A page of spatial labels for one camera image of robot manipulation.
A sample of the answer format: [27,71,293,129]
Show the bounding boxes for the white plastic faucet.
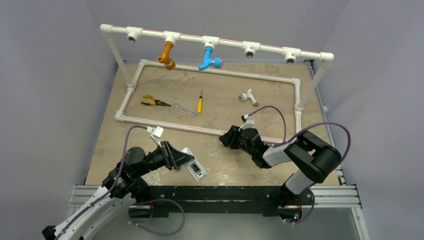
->
[238,88,259,107]

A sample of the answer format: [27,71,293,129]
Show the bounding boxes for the aluminium table frame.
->
[67,59,370,240]

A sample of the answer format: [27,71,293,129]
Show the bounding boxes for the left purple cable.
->
[52,125,186,240]

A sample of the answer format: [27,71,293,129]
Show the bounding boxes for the yellow handled pliers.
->
[140,94,172,107]

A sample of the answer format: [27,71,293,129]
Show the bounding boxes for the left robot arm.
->
[42,141,207,240]

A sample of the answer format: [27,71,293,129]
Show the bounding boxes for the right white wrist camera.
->
[239,114,255,131]

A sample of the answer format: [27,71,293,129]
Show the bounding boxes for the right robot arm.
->
[218,125,345,204]

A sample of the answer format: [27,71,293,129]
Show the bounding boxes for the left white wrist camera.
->
[146,126,164,148]

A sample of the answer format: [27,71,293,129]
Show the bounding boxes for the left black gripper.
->
[133,140,194,178]

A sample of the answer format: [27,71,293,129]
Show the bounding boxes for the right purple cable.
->
[246,105,352,226]

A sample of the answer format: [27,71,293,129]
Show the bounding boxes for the purple cable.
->
[246,105,352,226]
[52,125,186,240]

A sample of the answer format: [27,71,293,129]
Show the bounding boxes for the yellow handled screwdriver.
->
[196,89,203,114]

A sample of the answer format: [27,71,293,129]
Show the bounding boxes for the white PVC pipe frame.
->
[99,24,335,136]

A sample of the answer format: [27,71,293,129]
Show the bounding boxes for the blue plastic faucet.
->
[198,46,224,71]

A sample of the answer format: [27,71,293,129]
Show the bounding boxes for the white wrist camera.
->
[146,126,164,148]
[239,114,255,131]

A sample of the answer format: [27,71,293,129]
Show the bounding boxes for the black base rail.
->
[128,185,315,222]

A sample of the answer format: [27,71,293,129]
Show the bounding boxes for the orange plastic faucet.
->
[157,41,176,70]

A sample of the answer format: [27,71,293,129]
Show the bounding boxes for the white AC remote control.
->
[182,147,207,182]

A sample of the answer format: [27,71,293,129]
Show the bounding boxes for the small silver wrench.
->
[173,102,197,117]

